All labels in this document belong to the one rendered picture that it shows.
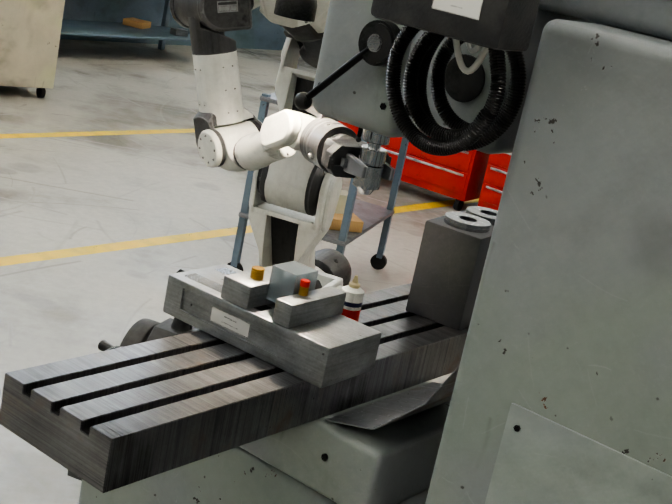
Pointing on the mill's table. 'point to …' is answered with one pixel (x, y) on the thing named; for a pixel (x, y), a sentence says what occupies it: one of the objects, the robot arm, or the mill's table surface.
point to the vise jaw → (246, 289)
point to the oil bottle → (353, 299)
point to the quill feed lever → (377, 40)
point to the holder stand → (451, 266)
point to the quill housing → (356, 109)
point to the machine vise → (278, 326)
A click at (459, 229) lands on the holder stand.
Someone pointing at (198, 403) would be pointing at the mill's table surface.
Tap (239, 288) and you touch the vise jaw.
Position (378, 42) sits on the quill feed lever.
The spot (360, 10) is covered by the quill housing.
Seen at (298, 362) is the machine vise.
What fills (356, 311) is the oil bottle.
